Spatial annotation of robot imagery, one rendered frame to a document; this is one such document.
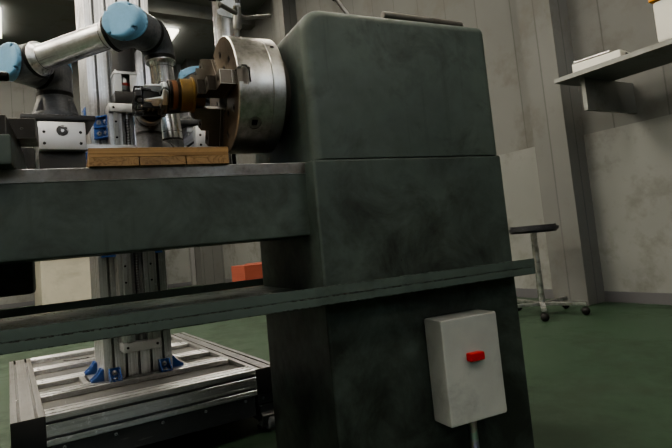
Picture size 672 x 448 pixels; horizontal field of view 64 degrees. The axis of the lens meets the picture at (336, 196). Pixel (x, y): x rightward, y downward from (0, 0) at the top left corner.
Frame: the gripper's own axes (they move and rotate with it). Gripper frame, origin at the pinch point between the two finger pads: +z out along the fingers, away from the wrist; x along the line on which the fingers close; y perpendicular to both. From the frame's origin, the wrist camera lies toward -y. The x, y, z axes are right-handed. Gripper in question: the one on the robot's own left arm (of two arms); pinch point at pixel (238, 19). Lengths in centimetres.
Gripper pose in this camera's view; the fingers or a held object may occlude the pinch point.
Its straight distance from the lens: 171.7
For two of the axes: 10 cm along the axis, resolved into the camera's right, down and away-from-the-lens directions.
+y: -9.0, 0.5, -4.4
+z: 2.0, 9.3, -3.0
